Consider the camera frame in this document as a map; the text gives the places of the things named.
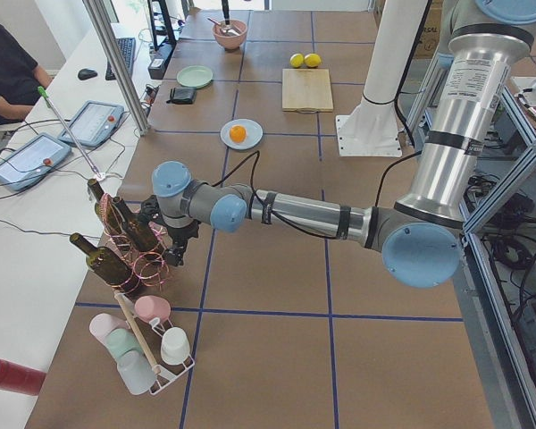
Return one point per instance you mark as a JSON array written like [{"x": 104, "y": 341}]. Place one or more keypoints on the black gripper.
[{"x": 181, "y": 234}]

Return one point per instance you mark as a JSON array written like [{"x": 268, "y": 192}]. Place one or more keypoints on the orange fruit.
[{"x": 238, "y": 133}]

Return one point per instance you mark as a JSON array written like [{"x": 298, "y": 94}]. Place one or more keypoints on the light blue plate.
[{"x": 254, "y": 134}]

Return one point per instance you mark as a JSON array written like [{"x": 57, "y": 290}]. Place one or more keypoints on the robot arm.
[
  {"x": 480, "y": 41},
  {"x": 226, "y": 11}
]

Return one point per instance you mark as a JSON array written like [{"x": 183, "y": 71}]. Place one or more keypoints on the light green plate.
[{"x": 195, "y": 76}]

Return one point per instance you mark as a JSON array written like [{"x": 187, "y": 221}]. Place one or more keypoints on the dark green wine bottle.
[{"x": 140, "y": 234}]

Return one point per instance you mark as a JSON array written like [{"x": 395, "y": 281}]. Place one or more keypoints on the pink cup on rack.
[{"x": 150, "y": 307}]

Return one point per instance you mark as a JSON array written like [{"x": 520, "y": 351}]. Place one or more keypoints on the white cup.
[{"x": 175, "y": 348}]

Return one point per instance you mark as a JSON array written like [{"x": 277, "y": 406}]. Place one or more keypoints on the pale pink cup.
[{"x": 101, "y": 325}]

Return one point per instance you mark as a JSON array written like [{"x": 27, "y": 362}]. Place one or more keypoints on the pale green cup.
[{"x": 120, "y": 341}]

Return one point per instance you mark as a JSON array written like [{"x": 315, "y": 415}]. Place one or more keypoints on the grey folded cloth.
[{"x": 182, "y": 96}]

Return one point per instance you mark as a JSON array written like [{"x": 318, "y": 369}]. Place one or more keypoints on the light grey cup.
[{"x": 136, "y": 372}]

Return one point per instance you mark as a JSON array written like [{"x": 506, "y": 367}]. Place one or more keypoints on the far teach pendant tablet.
[{"x": 95, "y": 122}]

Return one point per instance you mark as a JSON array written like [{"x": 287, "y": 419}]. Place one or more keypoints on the teach pendant tablet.
[
  {"x": 95, "y": 122},
  {"x": 31, "y": 163}
]

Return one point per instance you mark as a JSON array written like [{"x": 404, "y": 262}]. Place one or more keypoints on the near teach pendant tablet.
[{"x": 31, "y": 163}]

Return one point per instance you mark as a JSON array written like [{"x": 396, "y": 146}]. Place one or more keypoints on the black computer mouse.
[{"x": 86, "y": 74}]

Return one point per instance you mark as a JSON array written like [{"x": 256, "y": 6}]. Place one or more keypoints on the bamboo cutting board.
[{"x": 306, "y": 90}]

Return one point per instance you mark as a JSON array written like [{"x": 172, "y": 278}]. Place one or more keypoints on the green tipped metal rod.
[{"x": 99, "y": 176}]

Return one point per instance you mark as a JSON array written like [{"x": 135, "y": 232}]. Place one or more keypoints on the pink bowl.
[{"x": 230, "y": 41}]

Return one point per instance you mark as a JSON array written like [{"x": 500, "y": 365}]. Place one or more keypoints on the upper yellow lemon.
[{"x": 296, "y": 60}]

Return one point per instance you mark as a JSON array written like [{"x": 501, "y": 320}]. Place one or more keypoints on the yellow lemon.
[
  {"x": 312, "y": 60},
  {"x": 296, "y": 60}
]

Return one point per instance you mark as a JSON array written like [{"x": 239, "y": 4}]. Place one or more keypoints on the metal scoop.
[{"x": 233, "y": 29}]

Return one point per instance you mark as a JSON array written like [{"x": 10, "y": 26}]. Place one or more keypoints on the lower yellow lemon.
[{"x": 312, "y": 60}]

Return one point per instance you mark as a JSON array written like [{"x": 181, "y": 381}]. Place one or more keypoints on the red cardboard tube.
[{"x": 20, "y": 379}]

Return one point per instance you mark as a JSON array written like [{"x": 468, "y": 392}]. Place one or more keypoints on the person in black shirt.
[{"x": 20, "y": 77}]

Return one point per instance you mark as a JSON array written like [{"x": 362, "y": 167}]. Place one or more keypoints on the copper wire bottle rack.
[{"x": 150, "y": 267}]

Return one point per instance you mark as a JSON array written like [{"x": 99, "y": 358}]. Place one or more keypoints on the white wire cup rack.
[{"x": 169, "y": 373}]

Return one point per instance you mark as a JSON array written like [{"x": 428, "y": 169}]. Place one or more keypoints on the wooden rack handle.
[{"x": 131, "y": 320}]

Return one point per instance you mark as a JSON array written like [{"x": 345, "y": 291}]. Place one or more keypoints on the aluminium frame post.
[{"x": 103, "y": 27}]

